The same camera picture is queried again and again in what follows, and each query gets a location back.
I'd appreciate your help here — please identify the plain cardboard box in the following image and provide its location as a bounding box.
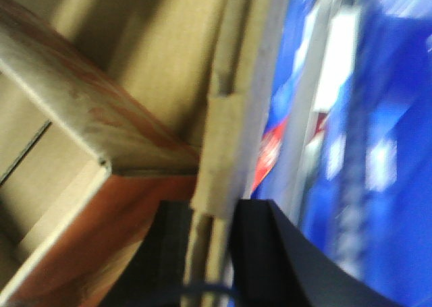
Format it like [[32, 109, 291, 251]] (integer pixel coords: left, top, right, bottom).
[[183, 0, 289, 287]]

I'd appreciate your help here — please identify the cardboard box red print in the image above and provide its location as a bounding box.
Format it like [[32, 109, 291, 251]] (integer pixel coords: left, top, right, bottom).
[[1, 0, 226, 306]]

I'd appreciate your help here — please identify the red snack package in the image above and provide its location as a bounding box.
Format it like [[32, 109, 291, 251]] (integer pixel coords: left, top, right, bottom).
[[252, 118, 288, 191]]

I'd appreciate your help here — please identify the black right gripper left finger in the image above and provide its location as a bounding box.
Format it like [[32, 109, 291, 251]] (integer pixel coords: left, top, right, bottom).
[[101, 201, 192, 306]]

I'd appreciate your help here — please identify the blue storage bin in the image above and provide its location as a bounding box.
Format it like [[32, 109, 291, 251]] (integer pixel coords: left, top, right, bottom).
[[251, 0, 431, 306]]

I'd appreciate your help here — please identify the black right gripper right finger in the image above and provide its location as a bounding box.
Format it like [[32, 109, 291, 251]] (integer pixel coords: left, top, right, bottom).
[[229, 200, 396, 307]]

